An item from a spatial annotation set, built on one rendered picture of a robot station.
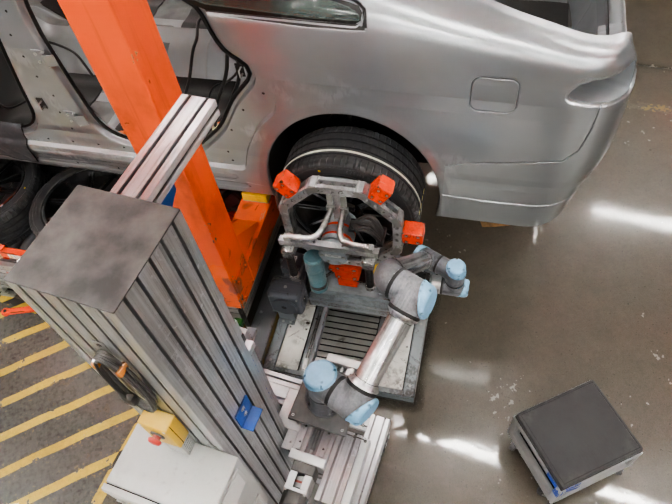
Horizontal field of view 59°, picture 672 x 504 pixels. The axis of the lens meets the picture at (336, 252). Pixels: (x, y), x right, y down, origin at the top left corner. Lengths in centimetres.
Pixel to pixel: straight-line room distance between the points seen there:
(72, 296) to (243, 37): 141
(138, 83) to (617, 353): 262
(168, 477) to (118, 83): 115
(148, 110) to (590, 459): 216
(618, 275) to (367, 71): 203
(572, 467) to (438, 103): 157
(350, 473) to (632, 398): 161
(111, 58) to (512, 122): 138
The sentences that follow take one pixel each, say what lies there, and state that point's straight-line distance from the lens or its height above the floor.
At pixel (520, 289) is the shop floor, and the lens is 346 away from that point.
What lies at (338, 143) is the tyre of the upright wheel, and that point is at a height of 118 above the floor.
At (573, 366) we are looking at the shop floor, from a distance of 330.
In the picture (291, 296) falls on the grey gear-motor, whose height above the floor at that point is 40.
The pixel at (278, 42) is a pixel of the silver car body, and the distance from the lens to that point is 228.
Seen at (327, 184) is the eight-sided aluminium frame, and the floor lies 109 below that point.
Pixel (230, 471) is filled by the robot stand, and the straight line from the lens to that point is 178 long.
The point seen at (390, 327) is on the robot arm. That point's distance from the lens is 195.
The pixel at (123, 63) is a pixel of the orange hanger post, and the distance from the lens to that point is 185.
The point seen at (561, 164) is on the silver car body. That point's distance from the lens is 247.
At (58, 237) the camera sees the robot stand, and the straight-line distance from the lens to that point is 127.
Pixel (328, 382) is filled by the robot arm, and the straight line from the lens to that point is 201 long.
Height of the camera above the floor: 289
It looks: 54 degrees down
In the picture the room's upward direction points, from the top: 9 degrees counter-clockwise
